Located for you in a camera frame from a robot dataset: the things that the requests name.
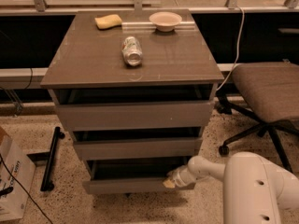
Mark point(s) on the yellow sponge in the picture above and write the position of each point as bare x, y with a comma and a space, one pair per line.
108, 21

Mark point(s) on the crushed soda can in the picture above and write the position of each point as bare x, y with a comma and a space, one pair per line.
132, 51

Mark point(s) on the white bowl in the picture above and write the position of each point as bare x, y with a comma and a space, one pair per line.
165, 21

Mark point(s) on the metal window railing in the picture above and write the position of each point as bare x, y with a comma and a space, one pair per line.
137, 0

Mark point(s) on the black metal stand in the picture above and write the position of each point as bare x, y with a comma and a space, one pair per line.
48, 158

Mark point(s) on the grey drawer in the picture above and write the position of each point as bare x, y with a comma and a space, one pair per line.
134, 149
131, 175
134, 116

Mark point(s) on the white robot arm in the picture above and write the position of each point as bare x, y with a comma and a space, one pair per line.
254, 189

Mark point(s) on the grey drawer cabinet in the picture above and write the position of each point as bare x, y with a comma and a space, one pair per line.
89, 68

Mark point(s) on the white cardboard box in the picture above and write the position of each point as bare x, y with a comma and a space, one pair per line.
16, 175

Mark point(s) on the grey office chair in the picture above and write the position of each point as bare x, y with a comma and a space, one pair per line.
271, 90

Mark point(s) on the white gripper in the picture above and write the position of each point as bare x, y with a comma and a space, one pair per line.
177, 178

